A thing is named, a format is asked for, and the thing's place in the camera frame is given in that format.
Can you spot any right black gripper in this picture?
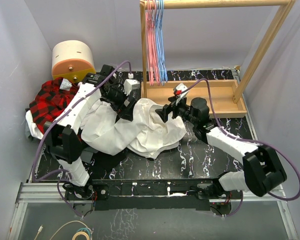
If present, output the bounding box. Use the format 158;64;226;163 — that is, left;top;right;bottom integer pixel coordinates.
155;95;198;126

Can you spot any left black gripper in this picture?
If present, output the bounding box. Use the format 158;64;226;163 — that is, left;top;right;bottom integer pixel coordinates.
102;85;136;122

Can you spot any white shirt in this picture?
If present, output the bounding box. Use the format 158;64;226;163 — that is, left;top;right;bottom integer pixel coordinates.
25;97;187;160

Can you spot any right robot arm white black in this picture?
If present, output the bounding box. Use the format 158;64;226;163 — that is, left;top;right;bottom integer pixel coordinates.
155;96;287;199

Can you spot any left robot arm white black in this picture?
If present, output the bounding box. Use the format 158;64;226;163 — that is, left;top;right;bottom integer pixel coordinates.
43;64;140;200

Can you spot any red black plaid shirt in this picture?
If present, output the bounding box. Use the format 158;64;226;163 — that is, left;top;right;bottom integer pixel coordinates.
29;77;79;133

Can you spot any blue hangers bundle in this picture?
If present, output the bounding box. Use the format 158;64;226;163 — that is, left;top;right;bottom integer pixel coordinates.
155;0;168;85

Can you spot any pink hangers bundle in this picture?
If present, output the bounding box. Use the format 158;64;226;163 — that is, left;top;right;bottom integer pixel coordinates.
145;0;161;86

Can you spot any black garment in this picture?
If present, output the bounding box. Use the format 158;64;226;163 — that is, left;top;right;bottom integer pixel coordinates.
89;150;127;180

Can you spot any wooden clothes rack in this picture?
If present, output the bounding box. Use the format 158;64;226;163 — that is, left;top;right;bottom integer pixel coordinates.
139;0;296;119

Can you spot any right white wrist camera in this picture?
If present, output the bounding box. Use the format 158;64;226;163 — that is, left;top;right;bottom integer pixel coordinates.
173;83;188;105

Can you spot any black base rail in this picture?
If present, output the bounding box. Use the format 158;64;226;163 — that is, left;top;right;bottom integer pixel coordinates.
62;180;243;215

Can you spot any coiled cream cable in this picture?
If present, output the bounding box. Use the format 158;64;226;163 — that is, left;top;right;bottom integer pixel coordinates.
37;220;94;240

